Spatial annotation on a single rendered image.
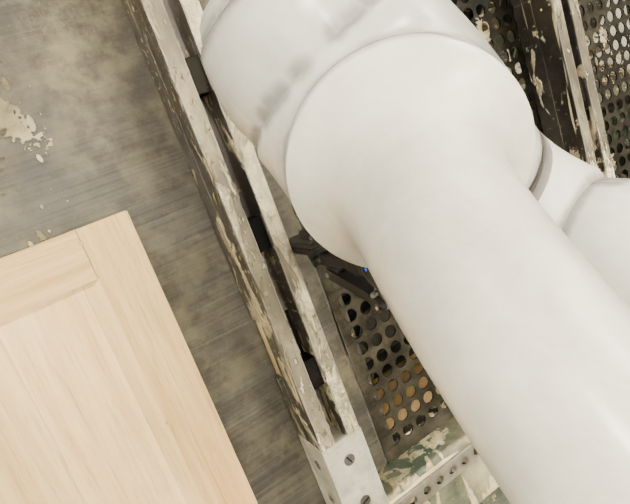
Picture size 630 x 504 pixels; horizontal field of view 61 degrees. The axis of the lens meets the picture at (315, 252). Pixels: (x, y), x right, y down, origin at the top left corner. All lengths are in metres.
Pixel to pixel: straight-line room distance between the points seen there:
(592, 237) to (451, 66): 0.12
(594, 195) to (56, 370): 0.53
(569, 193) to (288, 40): 0.16
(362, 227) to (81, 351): 0.50
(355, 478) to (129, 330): 0.34
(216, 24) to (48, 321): 0.45
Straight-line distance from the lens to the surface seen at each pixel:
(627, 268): 0.28
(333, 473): 0.72
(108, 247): 0.62
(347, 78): 0.20
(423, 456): 0.86
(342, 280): 0.56
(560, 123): 0.98
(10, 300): 0.63
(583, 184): 0.31
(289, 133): 0.22
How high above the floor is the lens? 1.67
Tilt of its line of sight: 45 degrees down
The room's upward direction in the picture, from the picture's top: straight up
